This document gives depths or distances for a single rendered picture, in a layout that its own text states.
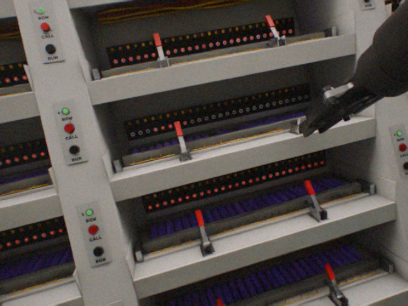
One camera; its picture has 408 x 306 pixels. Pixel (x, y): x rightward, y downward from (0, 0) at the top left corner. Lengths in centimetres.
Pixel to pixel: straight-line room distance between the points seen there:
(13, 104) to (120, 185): 25
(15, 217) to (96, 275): 19
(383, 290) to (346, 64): 55
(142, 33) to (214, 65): 30
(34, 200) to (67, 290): 19
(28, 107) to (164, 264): 41
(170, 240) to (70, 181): 25
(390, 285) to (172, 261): 52
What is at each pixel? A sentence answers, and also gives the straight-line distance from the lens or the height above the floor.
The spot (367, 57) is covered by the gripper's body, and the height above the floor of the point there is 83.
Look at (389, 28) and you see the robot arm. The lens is 36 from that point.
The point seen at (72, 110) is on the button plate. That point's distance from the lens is 56.
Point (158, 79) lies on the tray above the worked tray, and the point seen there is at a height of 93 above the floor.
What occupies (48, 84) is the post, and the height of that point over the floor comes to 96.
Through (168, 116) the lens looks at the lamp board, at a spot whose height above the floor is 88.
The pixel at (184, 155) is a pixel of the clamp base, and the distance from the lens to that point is 55.
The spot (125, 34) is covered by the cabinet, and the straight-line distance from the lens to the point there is 81.
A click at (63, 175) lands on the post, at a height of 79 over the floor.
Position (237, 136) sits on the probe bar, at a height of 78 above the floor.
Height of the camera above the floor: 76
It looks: level
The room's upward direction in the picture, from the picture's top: 13 degrees counter-clockwise
